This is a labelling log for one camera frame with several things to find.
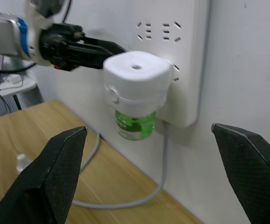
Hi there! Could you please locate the thin black cable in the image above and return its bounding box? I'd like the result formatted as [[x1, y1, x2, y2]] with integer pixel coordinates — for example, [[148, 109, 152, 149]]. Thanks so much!
[[0, 62, 37, 77]]

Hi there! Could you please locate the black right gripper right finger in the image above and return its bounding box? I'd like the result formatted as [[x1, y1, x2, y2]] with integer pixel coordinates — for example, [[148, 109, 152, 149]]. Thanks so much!
[[211, 123, 270, 224]]

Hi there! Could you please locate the grey power strip cable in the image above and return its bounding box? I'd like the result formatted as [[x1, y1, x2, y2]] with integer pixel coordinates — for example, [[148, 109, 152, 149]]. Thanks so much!
[[72, 121, 170, 210]]

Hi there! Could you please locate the white mosquito repellent heater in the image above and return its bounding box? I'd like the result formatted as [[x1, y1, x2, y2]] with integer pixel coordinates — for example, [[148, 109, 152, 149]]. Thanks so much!
[[102, 50, 174, 117]]

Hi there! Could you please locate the green liquid bottle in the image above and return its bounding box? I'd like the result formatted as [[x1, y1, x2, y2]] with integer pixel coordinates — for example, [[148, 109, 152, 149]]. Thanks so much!
[[115, 110, 157, 141]]

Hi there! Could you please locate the white-capped refill bottle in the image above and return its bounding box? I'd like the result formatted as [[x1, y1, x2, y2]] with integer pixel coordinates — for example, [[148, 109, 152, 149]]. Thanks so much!
[[15, 154, 32, 177]]

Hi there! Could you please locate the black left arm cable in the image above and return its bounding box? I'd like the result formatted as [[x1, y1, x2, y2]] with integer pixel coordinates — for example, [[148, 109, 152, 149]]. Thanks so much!
[[61, 0, 72, 24]]

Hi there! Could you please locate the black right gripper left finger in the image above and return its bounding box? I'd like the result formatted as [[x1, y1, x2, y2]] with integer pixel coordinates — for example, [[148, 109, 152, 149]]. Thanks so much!
[[0, 126, 89, 224]]

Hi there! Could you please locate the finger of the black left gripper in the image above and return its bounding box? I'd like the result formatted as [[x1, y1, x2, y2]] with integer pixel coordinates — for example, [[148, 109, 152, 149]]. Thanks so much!
[[82, 36, 128, 54], [66, 45, 114, 70]]

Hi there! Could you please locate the white background desk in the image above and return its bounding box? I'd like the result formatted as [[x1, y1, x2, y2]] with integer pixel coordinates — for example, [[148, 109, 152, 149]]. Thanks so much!
[[0, 74, 44, 120]]

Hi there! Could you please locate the white power strip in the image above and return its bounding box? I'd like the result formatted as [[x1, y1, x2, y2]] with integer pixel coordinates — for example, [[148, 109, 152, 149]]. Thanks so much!
[[125, 0, 211, 129]]

